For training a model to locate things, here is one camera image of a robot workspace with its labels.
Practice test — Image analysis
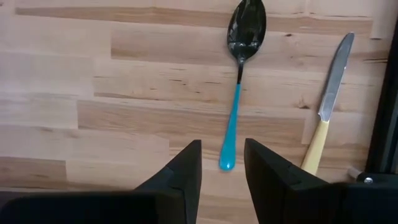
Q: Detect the black aluminium table frame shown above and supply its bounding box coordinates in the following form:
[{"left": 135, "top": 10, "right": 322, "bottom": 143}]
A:
[{"left": 365, "top": 17, "right": 398, "bottom": 174}]

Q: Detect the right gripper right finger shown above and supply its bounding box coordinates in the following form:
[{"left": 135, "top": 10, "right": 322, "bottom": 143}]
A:
[{"left": 244, "top": 138, "right": 398, "bottom": 224}]

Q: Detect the yellow-handled knife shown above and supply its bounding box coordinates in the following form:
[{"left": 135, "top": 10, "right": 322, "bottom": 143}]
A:
[{"left": 300, "top": 32, "right": 356, "bottom": 177}]

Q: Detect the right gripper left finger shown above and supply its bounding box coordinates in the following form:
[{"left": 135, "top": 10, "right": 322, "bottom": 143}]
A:
[{"left": 0, "top": 139, "right": 203, "bottom": 224}]

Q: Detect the blue-handled spoon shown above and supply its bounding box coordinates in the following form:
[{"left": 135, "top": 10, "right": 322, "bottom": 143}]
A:
[{"left": 219, "top": 0, "right": 267, "bottom": 172}]

